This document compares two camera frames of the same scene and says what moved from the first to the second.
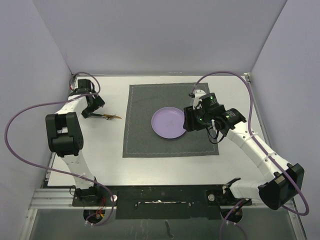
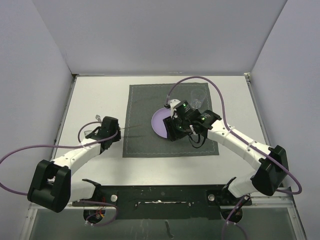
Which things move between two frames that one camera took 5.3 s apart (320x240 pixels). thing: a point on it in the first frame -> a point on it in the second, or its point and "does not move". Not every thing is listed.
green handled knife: [97, 114] -> [130, 127]
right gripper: [191, 124] -> [173, 133]
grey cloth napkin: [140, 138] does not move
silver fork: [112, 116] -> [98, 117]
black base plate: [196, 202] does not move
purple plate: [168, 122] does not move
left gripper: [97, 103] -> [117, 136]
